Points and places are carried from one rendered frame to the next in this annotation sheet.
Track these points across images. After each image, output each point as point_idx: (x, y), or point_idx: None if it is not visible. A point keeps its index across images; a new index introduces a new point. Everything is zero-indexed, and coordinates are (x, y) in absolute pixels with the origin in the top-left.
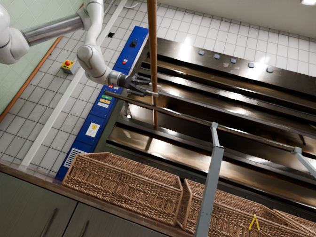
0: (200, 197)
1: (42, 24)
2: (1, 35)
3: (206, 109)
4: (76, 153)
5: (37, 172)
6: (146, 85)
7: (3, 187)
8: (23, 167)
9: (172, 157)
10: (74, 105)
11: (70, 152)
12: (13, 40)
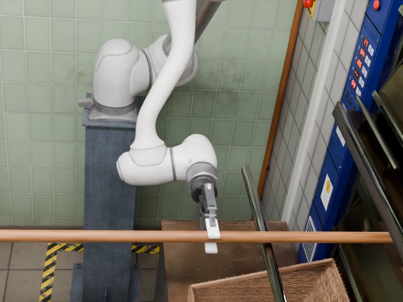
0: None
1: None
2: (131, 85)
3: None
4: (310, 230)
5: (226, 263)
6: (368, 121)
7: (165, 286)
8: (228, 242)
9: None
10: (325, 111)
11: (307, 222)
12: (156, 69)
